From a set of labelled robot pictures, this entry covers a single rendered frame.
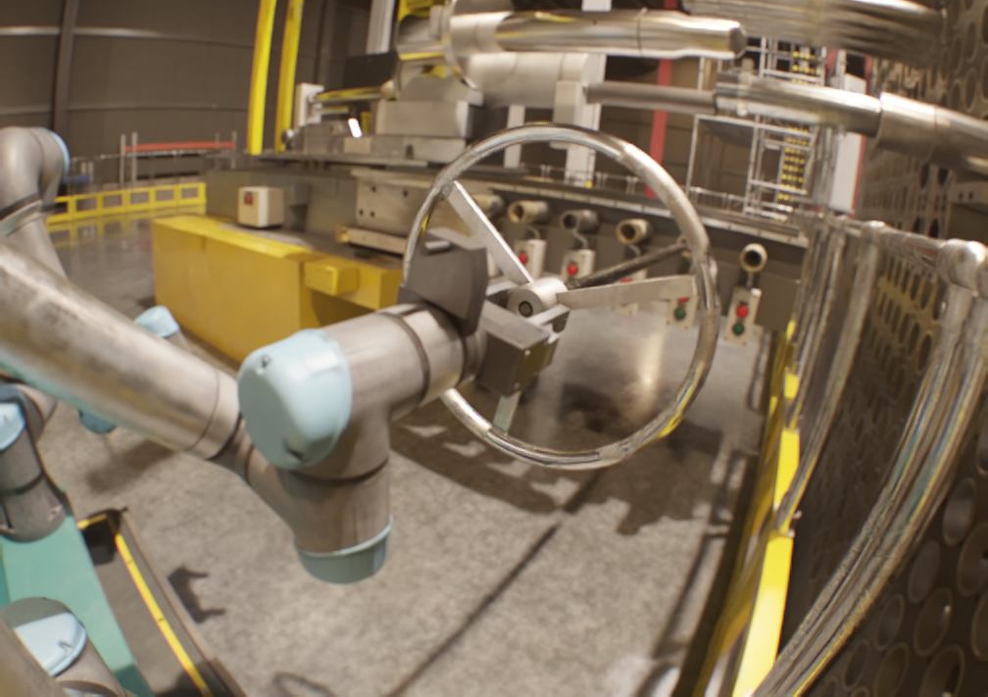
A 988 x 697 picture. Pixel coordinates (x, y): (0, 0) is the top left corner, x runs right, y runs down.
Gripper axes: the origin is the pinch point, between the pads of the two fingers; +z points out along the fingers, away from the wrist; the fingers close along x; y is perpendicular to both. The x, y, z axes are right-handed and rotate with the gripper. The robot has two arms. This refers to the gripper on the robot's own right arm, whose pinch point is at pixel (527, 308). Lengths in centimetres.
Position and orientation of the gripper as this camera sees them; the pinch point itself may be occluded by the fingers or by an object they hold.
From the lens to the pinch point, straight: 52.5
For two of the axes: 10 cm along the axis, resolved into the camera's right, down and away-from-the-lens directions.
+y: -2.4, 8.9, 4.0
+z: 5.4, -2.2, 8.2
